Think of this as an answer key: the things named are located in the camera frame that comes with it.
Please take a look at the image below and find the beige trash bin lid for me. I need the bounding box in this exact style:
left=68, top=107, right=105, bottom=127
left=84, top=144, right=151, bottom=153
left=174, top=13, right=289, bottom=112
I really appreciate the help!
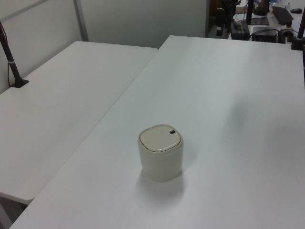
left=139, top=125, right=181, bottom=153

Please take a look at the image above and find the beige plastic trash bin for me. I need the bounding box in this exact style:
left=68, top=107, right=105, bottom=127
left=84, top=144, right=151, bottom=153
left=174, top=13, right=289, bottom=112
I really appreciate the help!
left=137, top=123, right=184, bottom=183

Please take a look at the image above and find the white side table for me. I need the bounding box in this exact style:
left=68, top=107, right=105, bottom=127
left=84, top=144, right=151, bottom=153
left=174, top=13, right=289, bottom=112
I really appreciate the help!
left=0, top=41, right=159, bottom=201

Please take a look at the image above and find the black electronics box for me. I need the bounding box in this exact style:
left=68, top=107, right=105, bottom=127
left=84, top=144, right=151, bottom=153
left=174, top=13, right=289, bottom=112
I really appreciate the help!
left=250, top=26, right=280, bottom=43

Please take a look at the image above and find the thin black stand pole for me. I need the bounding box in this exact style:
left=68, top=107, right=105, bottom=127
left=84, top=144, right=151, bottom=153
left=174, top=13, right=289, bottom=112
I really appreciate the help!
left=245, top=0, right=254, bottom=25

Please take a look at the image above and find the black flat pad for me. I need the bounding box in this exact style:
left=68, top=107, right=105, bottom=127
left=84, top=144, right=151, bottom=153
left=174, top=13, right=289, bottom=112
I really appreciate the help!
left=250, top=18, right=270, bottom=26

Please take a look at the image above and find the white box with red button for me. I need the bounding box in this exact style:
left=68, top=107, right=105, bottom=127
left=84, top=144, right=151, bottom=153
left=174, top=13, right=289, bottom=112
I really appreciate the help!
left=279, top=20, right=296, bottom=44

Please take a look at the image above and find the black keyboard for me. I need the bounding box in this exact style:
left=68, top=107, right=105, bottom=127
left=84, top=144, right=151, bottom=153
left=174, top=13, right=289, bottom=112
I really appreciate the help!
left=271, top=6, right=294, bottom=25

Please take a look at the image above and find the grey metal partition post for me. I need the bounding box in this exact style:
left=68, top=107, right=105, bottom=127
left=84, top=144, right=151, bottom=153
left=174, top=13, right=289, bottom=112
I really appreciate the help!
left=73, top=0, right=90, bottom=42

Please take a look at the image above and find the black camera pole with clamp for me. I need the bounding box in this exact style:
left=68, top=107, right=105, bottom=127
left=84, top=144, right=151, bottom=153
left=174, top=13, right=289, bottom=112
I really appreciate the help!
left=0, top=20, right=30, bottom=88
left=290, top=0, right=305, bottom=51

